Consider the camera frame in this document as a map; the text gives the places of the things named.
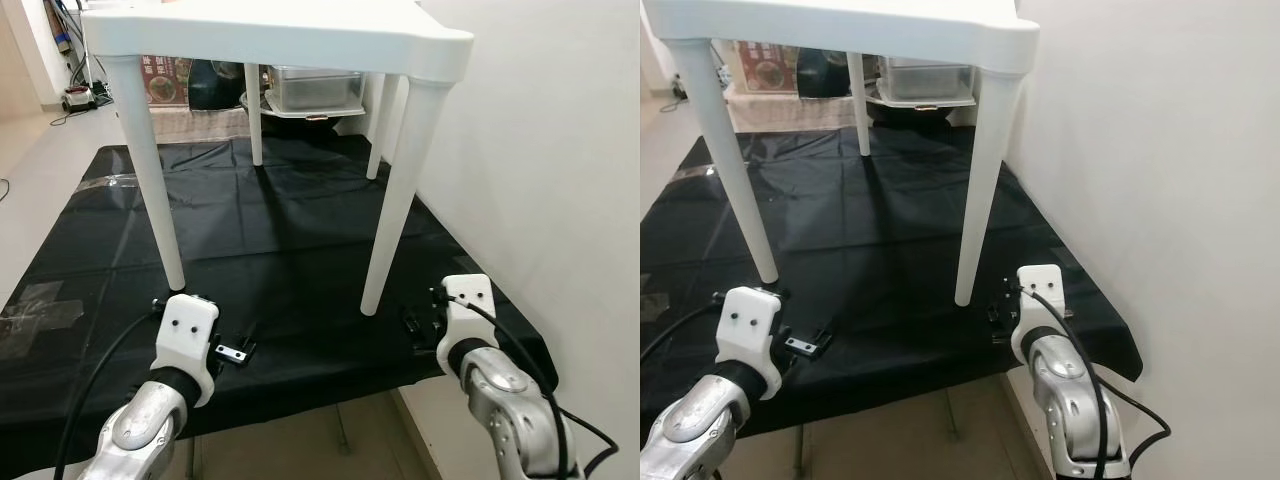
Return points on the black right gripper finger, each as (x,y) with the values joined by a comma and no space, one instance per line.
(409,322)
(993,315)

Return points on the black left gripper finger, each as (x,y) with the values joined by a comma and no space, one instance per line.
(247,340)
(824,340)

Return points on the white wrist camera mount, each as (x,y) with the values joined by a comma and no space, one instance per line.
(188,335)
(468,315)
(1038,305)
(750,330)

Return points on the clear plastic storage container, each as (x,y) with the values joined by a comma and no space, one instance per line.
(925,80)
(315,88)

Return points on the red printed carton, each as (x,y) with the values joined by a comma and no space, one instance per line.
(165,80)
(768,68)

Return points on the black round wok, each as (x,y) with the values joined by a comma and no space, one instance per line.
(320,125)
(920,113)

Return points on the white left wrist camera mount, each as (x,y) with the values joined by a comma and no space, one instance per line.
(750,330)
(188,335)

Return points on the small floor appliance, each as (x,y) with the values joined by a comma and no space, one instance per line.
(78,99)
(680,92)

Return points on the white plastic children table top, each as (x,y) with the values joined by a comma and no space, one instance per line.
(850,25)
(280,30)

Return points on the black plastic bag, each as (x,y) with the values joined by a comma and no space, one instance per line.
(215,85)
(825,75)

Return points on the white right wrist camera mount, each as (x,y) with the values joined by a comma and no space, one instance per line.
(468,315)
(1038,305)

